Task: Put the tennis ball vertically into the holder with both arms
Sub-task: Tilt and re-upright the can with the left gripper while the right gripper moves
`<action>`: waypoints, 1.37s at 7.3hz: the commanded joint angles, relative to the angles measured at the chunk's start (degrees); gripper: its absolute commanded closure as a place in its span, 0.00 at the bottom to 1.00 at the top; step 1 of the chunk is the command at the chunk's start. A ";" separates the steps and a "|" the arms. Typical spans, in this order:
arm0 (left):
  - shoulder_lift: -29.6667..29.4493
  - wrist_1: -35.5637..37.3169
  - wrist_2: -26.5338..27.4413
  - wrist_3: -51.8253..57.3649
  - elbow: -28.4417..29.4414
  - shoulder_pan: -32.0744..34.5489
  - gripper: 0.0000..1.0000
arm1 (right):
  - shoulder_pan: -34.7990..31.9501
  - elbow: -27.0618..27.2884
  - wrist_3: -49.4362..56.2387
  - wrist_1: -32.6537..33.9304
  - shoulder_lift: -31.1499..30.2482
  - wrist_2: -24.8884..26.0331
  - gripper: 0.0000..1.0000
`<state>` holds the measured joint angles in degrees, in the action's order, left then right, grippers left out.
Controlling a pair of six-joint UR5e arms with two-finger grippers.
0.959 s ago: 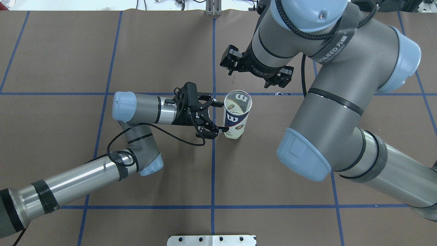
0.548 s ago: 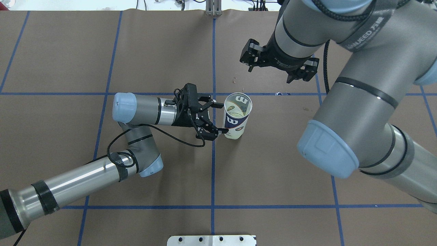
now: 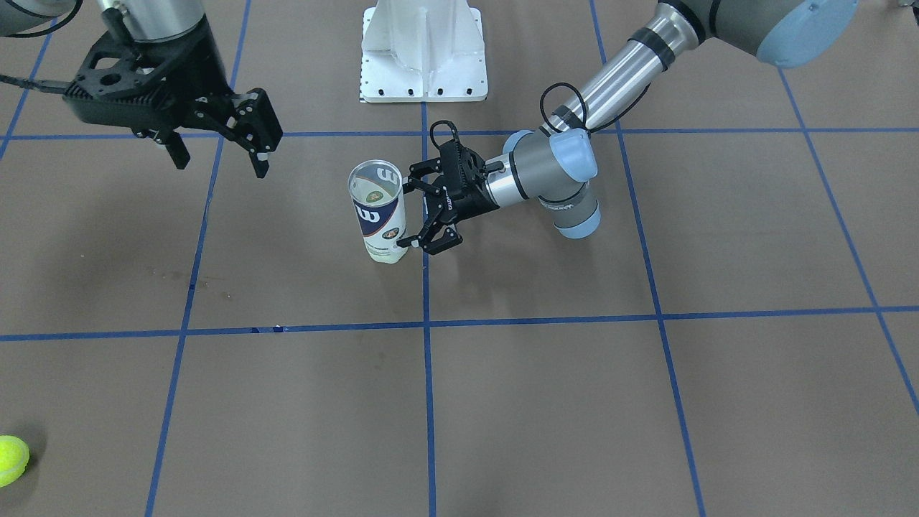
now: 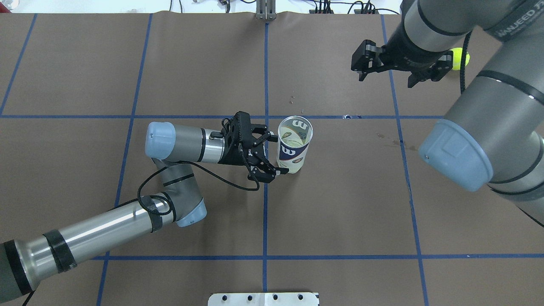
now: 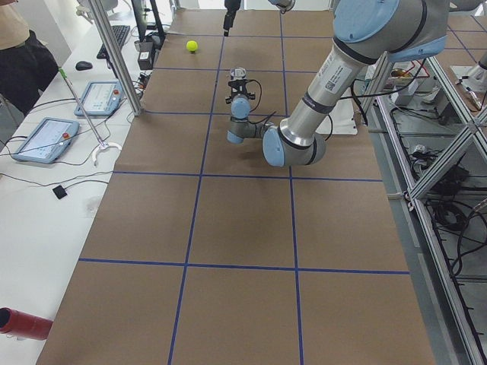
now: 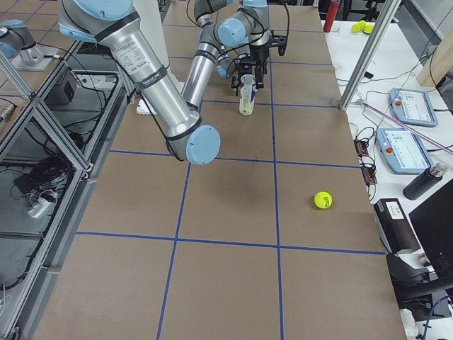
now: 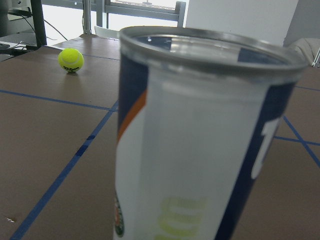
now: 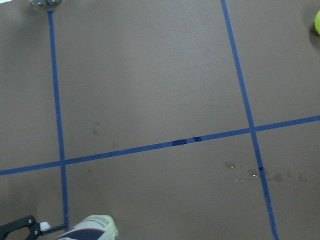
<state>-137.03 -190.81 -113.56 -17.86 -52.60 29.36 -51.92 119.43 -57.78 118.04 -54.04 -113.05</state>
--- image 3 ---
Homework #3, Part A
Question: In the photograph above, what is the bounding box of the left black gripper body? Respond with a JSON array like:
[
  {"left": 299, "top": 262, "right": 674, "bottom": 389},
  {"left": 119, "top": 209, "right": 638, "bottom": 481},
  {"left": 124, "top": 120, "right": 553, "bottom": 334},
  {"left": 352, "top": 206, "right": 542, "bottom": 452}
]
[{"left": 434, "top": 140, "right": 499, "bottom": 225}]

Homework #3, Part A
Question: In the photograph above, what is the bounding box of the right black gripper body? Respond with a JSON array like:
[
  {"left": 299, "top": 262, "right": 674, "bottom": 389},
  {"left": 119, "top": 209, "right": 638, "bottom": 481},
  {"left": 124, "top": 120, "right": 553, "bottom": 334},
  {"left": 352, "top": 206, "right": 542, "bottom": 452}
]
[{"left": 129, "top": 19, "right": 237, "bottom": 137}]

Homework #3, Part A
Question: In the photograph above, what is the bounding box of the clear tennis ball can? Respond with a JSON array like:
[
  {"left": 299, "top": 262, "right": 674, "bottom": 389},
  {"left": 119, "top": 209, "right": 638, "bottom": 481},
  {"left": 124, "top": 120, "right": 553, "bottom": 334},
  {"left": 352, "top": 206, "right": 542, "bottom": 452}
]
[{"left": 347, "top": 159, "right": 407, "bottom": 264}]

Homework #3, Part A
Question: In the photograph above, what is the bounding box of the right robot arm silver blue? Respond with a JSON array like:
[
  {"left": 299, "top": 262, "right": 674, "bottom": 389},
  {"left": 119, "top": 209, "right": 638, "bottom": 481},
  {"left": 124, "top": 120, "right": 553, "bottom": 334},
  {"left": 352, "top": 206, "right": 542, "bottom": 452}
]
[{"left": 2, "top": 1, "right": 283, "bottom": 179}]

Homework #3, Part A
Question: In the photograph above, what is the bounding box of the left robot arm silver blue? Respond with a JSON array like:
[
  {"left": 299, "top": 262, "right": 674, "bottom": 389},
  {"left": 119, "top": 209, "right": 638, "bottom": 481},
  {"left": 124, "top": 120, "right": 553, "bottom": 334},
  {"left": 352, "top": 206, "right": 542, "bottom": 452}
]
[{"left": 397, "top": 1, "right": 859, "bottom": 255}]

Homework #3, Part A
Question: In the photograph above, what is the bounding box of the yellow tennis ball table edge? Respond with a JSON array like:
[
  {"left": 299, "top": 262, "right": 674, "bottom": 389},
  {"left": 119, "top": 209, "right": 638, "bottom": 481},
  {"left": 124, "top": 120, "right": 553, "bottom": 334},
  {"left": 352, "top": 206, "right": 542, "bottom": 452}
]
[{"left": 0, "top": 435, "right": 30, "bottom": 488}]

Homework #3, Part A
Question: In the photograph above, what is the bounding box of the brown paper table mat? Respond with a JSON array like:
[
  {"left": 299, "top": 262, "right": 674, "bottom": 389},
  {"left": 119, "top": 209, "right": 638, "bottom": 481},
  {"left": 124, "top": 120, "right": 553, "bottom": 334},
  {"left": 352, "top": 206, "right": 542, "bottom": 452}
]
[{"left": 1, "top": 1, "right": 918, "bottom": 516}]

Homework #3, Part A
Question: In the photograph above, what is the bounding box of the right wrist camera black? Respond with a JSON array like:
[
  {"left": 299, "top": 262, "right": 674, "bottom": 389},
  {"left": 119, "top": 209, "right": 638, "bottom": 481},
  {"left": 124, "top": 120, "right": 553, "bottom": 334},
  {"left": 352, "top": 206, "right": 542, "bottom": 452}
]
[{"left": 63, "top": 32, "right": 168, "bottom": 128}]

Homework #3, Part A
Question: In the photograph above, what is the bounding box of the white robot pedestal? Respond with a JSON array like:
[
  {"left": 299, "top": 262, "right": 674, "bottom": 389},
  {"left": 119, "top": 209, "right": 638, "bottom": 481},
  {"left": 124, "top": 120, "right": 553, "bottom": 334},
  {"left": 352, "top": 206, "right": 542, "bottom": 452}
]
[{"left": 359, "top": 1, "right": 489, "bottom": 103}]

